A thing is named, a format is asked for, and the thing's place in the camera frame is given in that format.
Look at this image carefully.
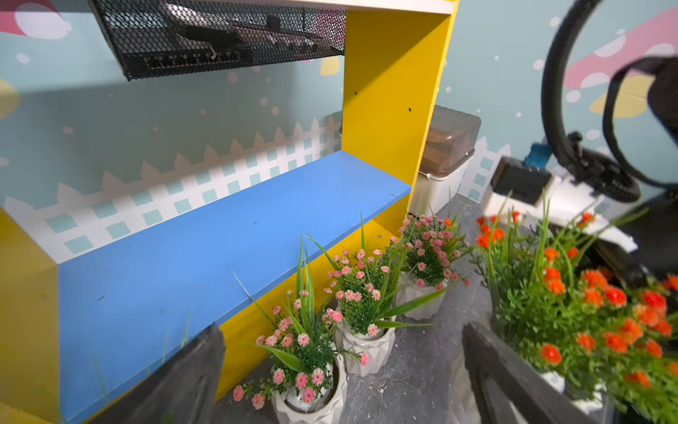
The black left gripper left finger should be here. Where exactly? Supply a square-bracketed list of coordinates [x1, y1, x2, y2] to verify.
[90, 324, 226, 424]

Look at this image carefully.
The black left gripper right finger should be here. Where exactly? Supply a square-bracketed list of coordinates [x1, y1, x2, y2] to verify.
[462, 322, 583, 423]

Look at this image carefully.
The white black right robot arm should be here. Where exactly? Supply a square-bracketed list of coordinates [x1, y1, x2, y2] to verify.
[541, 1, 677, 277]

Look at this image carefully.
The yellow pink blue wooden rack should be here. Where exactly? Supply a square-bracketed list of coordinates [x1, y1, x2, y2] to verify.
[1, 1, 458, 423]

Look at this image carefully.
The pink flower pot far right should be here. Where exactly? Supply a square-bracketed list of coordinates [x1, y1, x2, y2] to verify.
[395, 213, 471, 322]

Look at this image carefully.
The pink flower pot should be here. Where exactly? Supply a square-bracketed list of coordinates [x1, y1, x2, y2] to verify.
[395, 213, 471, 322]
[232, 243, 370, 423]
[314, 219, 447, 377]

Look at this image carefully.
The white box with brown lid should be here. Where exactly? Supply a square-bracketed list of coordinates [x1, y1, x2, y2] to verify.
[410, 105, 481, 217]

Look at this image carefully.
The black white label maker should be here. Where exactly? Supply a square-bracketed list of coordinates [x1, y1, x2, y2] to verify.
[145, 1, 346, 69]

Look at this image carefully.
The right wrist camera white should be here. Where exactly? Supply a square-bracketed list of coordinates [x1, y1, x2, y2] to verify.
[481, 167, 638, 253]

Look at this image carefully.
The black mesh wire basket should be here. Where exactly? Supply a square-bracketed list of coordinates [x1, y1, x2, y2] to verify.
[90, 0, 346, 81]

